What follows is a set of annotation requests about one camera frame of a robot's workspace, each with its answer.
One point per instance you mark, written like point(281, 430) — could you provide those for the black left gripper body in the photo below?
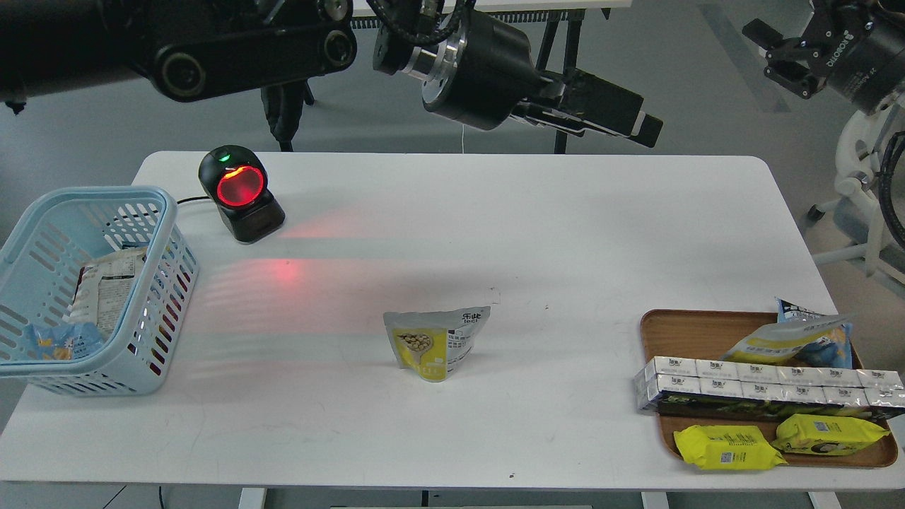
point(491, 74)

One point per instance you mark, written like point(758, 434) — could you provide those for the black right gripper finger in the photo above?
point(775, 45)
point(797, 78)

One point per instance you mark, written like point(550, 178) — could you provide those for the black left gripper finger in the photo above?
point(578, 90)
point(626, 122)

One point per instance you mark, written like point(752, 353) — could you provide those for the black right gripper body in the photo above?
point(858, 53)

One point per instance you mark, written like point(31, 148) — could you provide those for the yellow white bean snack pouch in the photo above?
point(433, 344)

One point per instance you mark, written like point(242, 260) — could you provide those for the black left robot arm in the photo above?
point(188, 50)

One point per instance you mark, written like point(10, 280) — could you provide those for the yellow silver snack pouch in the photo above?
point(777, 343)

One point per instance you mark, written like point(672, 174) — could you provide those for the silver multipack snack box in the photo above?
point(676, 386)

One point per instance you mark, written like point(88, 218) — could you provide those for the yellow snack pack left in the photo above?
point(727, 447)

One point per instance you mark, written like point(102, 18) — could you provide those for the yellow snack pack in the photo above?
point(811, 434)
point(727, 447)

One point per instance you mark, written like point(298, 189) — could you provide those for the yellow snack pack right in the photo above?
point(811, 434)

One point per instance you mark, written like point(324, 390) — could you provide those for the white snack bag in basket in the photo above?
point(103, 288)

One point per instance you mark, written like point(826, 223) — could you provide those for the light blue plastic basket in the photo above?
point(56, 236)

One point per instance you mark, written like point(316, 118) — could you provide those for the blue snack bag in basket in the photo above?
point(67, 342)

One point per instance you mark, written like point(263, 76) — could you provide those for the white robot stand base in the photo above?
point(856, 211)

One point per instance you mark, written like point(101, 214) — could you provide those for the black barcode scanner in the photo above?
point(236, 180)

